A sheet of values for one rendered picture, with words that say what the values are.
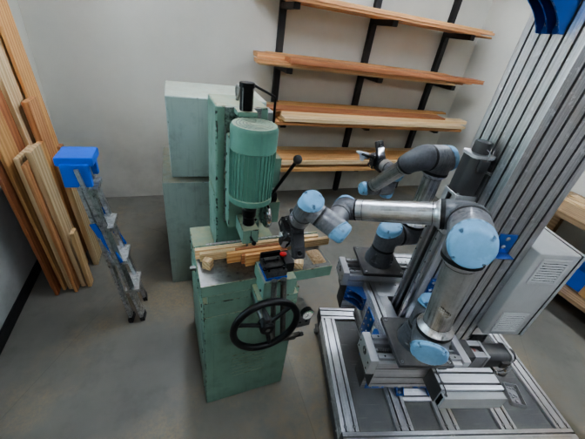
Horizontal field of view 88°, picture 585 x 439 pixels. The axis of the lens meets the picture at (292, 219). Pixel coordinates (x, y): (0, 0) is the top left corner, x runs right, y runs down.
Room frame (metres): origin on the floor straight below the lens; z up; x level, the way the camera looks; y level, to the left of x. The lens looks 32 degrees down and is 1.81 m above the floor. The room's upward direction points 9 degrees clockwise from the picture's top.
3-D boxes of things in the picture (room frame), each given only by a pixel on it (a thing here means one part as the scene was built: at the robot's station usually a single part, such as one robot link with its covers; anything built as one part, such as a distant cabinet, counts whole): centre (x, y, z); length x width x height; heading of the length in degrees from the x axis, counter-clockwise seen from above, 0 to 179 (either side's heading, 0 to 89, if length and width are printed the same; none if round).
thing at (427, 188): (1.37, -0.62, 1.19); 0.15 x 0.12 x 0.55; 113
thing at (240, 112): (1.22, 0.25, 1.53); 0.08 x 0.08 x 0.17; 26
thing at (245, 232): (1.11, 0.19, 1.03); 0.14 x 0.07 x 0.09; 26
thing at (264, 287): (0.95, 0.04, 0.91); 0.15 x 0.14 x 0.09; 116
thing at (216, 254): (1.14, 0.09, 0.92); 0.64 x 0.02 x 0.04; 116
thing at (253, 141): (1.09, 0.19, 1.35); 0.18 x 0.18 x 0.31
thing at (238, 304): (1.20, 0.24, 0.76); 0.57 x 0.45 x 0.09; 26
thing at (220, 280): (1.03, 0.07, 0.87); 0.61 x 0.30 x 0.06; 116
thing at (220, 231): (1.35, 0.32, 1.16); 0.22 x 0.22 x 0.72; 26
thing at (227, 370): (1.20, 0.24, 0.35); 0.58 x 0.45 x 0.71; 26
